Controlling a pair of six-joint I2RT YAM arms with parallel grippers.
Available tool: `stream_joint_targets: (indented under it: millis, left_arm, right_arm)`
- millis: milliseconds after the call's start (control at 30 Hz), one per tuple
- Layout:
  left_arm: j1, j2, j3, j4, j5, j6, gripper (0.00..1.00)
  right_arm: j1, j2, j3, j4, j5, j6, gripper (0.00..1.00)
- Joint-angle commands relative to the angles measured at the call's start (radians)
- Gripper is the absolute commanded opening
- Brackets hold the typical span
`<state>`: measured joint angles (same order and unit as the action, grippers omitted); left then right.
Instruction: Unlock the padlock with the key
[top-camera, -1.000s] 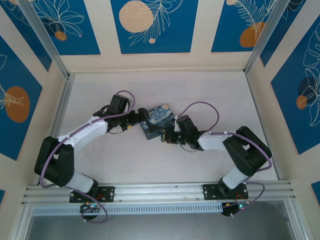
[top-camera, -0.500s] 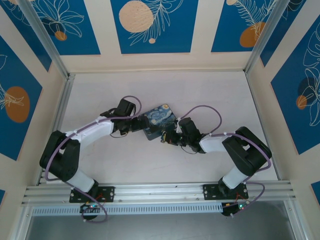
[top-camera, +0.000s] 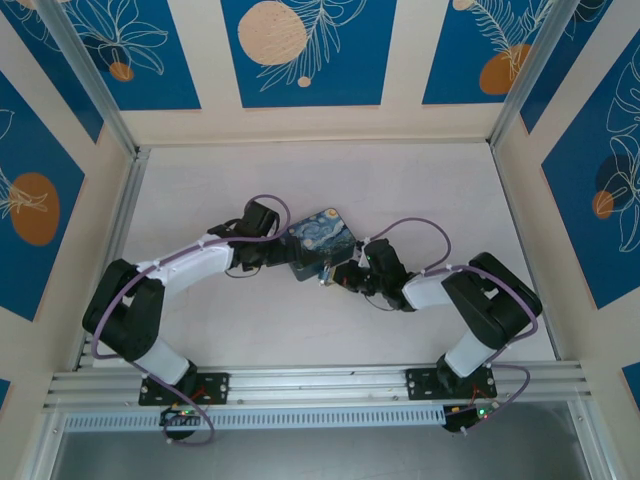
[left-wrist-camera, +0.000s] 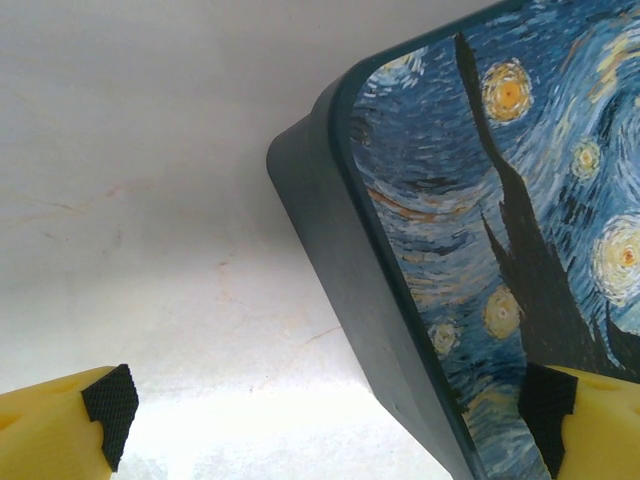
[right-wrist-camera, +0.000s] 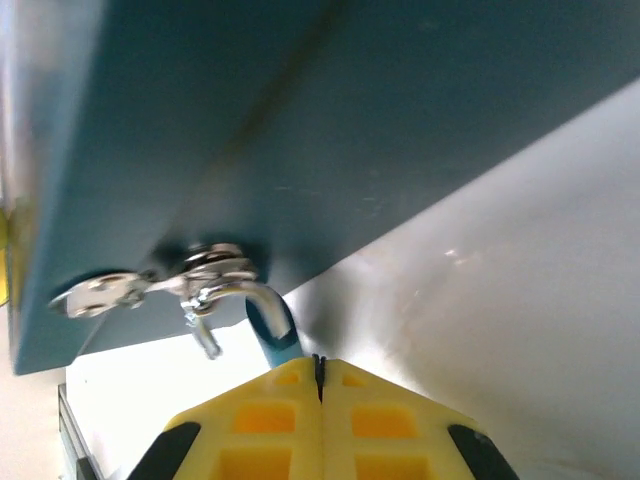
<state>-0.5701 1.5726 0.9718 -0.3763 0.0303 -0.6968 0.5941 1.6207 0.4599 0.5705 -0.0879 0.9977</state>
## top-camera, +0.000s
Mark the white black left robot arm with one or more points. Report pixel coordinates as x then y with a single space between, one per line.
190 260

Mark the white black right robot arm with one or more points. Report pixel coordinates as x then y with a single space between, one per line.
490 300

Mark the black right controller board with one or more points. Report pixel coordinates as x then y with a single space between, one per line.
460 420

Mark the black controller board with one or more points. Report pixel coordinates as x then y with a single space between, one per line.
172 415
460 420

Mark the black left controller board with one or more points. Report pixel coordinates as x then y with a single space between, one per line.
172 415

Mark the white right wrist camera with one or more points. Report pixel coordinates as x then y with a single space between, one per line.
361 261

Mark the long aluminium base rail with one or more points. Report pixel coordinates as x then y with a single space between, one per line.
320 385

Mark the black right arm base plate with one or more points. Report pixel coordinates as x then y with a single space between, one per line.
425 385

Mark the aluminium table edge rail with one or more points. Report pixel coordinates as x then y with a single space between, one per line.
120 225
515 210

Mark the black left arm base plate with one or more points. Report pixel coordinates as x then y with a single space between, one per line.
215 387

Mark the blue floral wall panel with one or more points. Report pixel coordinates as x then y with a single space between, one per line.
30 150
350 75
575 200
165 75
575 60
55 70
450 65

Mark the aluminium frame post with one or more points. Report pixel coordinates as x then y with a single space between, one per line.
90 80
525 75

